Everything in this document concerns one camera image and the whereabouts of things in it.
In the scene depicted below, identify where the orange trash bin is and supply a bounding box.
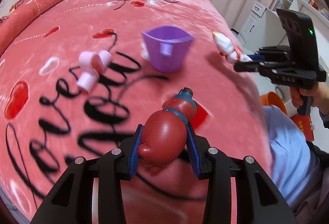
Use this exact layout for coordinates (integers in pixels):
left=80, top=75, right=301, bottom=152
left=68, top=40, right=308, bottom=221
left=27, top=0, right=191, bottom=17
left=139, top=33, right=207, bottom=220
left=260, top=91, right=288, bottom=115

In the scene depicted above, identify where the person right hand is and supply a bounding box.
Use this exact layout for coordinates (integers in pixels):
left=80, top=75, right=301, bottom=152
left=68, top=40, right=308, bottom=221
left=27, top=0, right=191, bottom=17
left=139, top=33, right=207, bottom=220
left=289, top=82, right=329, bottom=115

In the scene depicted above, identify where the red bear-shaped bottle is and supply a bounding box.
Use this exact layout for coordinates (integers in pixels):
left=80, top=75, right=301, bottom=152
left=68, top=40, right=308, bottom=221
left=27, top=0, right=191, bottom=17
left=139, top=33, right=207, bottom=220
left=138, top=87, right=197, bottom=174

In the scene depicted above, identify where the light blue clothed lap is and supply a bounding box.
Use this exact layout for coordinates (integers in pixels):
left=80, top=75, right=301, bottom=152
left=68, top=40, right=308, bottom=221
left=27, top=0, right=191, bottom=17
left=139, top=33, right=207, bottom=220
left=263, top=106, right=323, bottom=207

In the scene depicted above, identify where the pink plastic tube toy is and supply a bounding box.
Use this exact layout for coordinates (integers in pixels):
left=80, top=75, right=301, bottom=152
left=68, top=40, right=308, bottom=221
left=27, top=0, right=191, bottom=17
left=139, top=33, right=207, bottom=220
left=77, top=50, right=112, bottom=93

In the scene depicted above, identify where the red white sock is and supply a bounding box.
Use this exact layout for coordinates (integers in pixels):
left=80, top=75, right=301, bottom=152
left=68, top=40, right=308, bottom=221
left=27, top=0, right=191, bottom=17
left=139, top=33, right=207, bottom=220
left=212, top=31, right=252, bottom=64

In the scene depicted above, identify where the folded red quilt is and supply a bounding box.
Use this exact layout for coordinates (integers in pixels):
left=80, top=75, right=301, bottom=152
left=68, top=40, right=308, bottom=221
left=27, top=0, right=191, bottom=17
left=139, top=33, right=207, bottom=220
left=1, top=0, right=63, bottom=54

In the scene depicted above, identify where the white desk with shelves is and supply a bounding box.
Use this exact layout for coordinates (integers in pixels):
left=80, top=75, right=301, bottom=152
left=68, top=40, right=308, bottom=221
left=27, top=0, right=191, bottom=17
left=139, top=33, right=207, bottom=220
left=237, top=0, right=328, bottom=57

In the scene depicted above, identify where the purple silicone cup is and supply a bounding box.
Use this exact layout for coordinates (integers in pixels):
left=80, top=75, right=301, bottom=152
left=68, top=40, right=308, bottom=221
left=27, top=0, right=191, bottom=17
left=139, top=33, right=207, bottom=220
left=142, top=26, right=195, bottom=73

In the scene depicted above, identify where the black tracking camera module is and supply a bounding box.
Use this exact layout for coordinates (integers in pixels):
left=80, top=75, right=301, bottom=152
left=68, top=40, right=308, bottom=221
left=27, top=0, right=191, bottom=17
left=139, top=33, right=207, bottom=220
left=277, top=9, right=319, bottom=71

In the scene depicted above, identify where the red gift bag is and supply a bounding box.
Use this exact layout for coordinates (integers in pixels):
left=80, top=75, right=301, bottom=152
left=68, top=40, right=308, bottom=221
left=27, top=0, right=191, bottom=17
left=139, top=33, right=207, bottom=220
left=291, top=114, right=315, bottom=142

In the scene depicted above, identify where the pink heart-print bed blanket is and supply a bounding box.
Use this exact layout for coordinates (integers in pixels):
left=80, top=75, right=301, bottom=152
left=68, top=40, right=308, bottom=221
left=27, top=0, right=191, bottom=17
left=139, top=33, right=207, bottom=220
left=1, top=0, right=272, bottom=219

